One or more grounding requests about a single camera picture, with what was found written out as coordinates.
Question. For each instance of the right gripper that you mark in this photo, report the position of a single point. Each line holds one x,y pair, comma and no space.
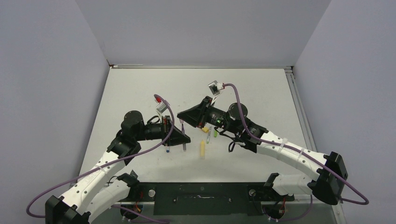
197,116

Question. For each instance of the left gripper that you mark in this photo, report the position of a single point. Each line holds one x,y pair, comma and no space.
176,136

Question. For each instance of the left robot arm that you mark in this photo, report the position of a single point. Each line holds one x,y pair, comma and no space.
88,198

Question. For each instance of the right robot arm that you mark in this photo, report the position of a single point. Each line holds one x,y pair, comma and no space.
322,174

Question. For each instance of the yellow highlighter pen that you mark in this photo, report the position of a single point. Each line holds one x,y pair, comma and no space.
202,149

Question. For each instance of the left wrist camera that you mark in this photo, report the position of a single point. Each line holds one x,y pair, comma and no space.
162,107

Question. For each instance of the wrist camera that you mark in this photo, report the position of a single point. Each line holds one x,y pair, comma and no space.
162,107
216,87

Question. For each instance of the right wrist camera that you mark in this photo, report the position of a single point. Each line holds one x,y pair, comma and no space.
216,87

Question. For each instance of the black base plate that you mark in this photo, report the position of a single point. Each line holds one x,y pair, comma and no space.
205,198

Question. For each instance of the aluminium frame rail back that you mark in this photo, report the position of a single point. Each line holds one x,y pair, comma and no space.
141,66

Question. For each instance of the aluminium frame rail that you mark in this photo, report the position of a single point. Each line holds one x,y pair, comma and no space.
304,123
141,66

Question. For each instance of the aluminium frame rail right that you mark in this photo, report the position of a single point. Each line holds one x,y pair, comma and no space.
304,123

